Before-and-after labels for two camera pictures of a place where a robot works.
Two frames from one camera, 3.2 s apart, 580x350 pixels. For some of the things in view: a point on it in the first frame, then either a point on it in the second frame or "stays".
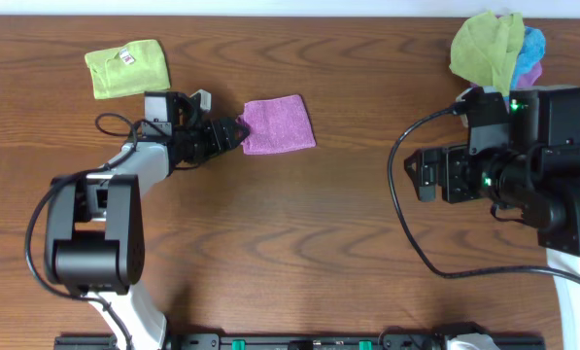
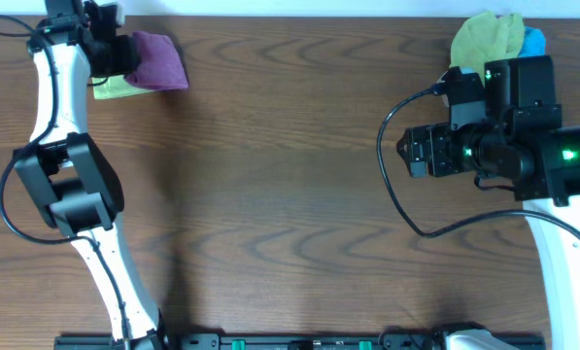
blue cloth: [532, 52] stays
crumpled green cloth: [486, 48] stays
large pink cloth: [276, 124] -> [159, 64]
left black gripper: [215, 137] -> [122, 55]
